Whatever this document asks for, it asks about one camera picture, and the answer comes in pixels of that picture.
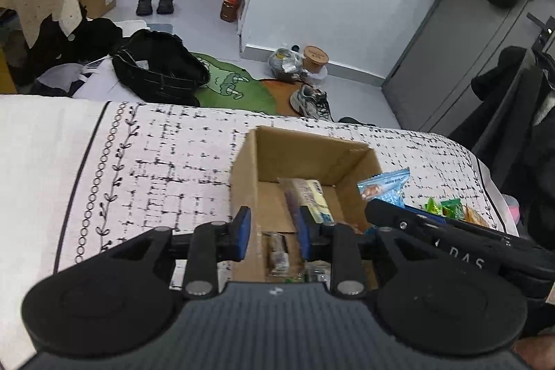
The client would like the orange snack packet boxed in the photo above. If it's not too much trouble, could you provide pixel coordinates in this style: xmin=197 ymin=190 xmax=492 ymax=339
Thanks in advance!
xmin=462 ymin=206 xmax=490 ymax=229

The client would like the white grey clothes pile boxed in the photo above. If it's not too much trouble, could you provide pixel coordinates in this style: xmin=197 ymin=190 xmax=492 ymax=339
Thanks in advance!
xmin=34 ymin=57 xmax=145 ymax=102

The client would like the black bag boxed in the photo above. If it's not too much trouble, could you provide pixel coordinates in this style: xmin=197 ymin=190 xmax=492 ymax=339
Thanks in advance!
xmin=111 ymin=28 xmax=211 ymax=107

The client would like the grey sneaker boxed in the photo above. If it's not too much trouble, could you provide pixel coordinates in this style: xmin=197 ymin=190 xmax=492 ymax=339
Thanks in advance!
xmin=289 ymin=83 xmax=335 ymax=122

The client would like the pale yellow snack packet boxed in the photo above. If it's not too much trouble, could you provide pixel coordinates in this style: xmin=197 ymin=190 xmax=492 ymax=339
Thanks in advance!
xmin=278 ymin=178 xmax=335 ymax=224

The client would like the printed blanket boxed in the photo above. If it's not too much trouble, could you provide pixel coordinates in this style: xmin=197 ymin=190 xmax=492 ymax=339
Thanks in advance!
xmin=52 ymin=101 xmax=520 ymax=293

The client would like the black clothes pile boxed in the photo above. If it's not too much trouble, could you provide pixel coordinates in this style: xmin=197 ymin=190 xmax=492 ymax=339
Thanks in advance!
xmin=30 ymin=16 xmax=123 ymax=87

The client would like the pink cloth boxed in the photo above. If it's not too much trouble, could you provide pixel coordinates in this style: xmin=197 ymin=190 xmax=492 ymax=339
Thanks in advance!
xmin=505 ymin=196 xmax=521 ymax=224

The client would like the green frog rug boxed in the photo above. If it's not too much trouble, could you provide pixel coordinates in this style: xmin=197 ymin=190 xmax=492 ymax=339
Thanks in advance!
xmin=190 ymin=52 xmax=279 ymax=115

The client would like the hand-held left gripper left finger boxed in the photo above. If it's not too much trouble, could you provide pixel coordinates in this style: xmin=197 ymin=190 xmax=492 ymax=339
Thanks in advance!
xmin=104 ymin=206 xmax=253 ymax=301

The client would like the person's right forearm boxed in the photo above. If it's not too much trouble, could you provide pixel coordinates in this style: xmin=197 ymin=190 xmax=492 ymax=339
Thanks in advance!
xmin=512 ymin=332 xmax=555 ymax=370

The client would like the wooden table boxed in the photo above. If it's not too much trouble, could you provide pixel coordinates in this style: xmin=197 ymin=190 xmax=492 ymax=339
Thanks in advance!
xmin=0 ymin=48 xmax=19 ymax=94

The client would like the black door handle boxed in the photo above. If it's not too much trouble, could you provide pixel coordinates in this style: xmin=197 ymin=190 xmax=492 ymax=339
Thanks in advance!
xmin=526 ymin=12 xmax=555 ymax=51

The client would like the brown round container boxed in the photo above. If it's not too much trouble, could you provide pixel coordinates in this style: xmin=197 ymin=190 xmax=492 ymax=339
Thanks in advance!
xmin=302 ymin=45 xmax=329 ymax=72

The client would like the orange round rug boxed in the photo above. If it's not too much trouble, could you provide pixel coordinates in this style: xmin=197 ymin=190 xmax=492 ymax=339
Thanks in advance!
xmin=259 ymin=78 xmax=335 ymax=120

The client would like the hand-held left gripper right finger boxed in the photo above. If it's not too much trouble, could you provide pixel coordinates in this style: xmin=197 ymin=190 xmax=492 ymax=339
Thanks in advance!
xmin=297 ymin=206 xmax=418 ymax=299

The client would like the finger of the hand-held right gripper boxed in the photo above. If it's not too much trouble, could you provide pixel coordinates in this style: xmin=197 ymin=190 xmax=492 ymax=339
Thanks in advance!
xmin=413 ymin=214 xmax=496 ymax=235
xmin=365 ymin=199 xmax=439 ymax=235

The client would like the white bed sheet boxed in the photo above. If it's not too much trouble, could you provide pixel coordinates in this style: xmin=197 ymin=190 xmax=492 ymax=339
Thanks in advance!
xmin=0 ymin=94 xmax=108 ymax=370

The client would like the grey door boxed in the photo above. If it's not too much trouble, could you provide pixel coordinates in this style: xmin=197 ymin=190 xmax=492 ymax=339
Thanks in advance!
xmin=381 ymin=0 xmax=555 ymax=137

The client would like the black coat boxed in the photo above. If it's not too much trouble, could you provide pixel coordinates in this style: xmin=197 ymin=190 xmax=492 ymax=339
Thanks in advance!
xmin=448 ymin=45 xmax=555 ymax=303

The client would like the grey plastic bag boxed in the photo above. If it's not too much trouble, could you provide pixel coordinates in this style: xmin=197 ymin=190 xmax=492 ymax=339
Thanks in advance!
xmin=267 ymin=45 xmax=305 ymax=81

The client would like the blue snack packet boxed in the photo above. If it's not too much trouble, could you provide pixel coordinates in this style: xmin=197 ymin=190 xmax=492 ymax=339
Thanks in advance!
xmin=357 ymin=169 xmax=412 ymax=209

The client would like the dark brown snack packet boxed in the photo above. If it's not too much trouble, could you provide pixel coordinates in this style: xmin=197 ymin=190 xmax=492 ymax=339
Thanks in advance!
xmin=263 ymin=232 xmax=290 ymax=278

